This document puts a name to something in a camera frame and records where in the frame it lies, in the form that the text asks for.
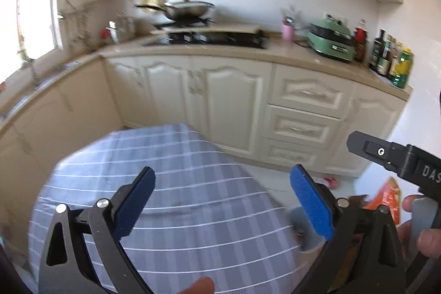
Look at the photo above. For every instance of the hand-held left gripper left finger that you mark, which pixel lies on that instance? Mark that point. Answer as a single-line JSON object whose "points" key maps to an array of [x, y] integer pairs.
{"points": [[136, 201]]}

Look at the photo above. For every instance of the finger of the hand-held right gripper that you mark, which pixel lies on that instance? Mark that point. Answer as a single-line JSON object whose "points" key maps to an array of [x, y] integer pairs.
{"points": [[372, 149]]}

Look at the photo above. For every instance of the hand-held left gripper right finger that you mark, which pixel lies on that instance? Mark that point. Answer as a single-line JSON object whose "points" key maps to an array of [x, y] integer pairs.
{"points": [[311, 201]]}

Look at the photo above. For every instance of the person's right hand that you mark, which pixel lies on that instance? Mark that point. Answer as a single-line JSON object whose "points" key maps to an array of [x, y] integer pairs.
{"points": [[427, 240]]}

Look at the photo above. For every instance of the person's left hand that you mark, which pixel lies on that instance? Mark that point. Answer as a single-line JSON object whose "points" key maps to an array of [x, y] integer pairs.
{"points": [[199, 285]]}

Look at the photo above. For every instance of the red white packet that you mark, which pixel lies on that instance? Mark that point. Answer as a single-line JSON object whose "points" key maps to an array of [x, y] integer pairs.
{"points": [[329, 181]]}

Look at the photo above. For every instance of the orange printed carton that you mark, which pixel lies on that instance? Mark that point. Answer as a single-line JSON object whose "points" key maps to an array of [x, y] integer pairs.
{"points": [[389, 201]]}

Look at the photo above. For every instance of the cream cabinet drawer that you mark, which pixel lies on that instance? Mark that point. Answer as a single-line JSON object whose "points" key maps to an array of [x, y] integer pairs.
{"points": [[293, 154], [308, 92], [299, 128]]}

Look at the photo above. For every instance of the yellow oil bottle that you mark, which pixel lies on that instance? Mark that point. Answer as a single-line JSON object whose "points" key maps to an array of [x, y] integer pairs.
{"points": [[403, 68]]}

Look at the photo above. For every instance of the brown glass bottle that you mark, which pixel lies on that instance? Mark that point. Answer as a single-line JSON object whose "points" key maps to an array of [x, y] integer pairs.
{"points": [[389, 56]]}

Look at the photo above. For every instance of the red cap sauce bottle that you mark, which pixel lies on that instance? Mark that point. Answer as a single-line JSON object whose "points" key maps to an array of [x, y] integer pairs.
{"points": [[360, 44]]}

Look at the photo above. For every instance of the green electric cooker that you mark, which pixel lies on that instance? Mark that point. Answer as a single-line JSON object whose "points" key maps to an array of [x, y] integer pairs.
{"points": [[330, 39]]}

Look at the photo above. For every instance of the cream lower cabinets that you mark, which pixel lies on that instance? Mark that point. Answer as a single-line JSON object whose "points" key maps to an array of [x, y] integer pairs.
{"points": [[234, 101]]}

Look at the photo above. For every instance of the pink utensil holder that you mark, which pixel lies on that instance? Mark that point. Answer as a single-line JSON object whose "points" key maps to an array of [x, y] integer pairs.
{"points": [[289, 16], [287, 32]]}

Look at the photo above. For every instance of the red container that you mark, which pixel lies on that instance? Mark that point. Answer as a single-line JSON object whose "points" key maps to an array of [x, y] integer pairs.
{"points": [[105, 34]]}

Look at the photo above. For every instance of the black gas stove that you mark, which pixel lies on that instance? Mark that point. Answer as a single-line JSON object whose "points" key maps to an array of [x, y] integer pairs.
{"points": [[210, 39]]}

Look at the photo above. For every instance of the row of hanging utensils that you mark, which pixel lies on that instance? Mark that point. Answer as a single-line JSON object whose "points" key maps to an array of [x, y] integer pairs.
{"points": [[75, 22]]}

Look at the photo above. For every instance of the steel wok with lid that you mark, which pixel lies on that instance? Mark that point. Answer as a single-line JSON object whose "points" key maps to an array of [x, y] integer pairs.
{"points": [[187, 10]]}

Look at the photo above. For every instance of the kitchen window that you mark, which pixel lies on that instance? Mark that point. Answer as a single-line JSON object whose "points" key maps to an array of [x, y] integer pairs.
{"points": [[34, 4]]}

